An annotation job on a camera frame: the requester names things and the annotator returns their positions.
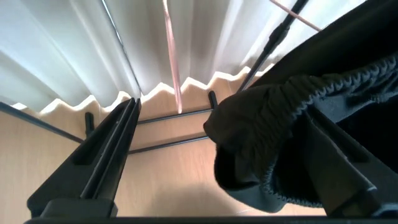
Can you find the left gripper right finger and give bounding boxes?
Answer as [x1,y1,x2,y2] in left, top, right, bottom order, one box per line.
[303,107,398,218]

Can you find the black shorts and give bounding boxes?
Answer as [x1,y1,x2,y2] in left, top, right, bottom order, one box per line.
[203,0,398,214]

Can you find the black clothes rack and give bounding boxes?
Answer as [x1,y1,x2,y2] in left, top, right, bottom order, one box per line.
[0,0,310,156]

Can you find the beige curtain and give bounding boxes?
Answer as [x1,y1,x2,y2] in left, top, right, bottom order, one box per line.
[0,0,368,113]

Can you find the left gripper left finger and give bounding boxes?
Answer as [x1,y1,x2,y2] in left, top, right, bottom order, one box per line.
[26,97,142,218]

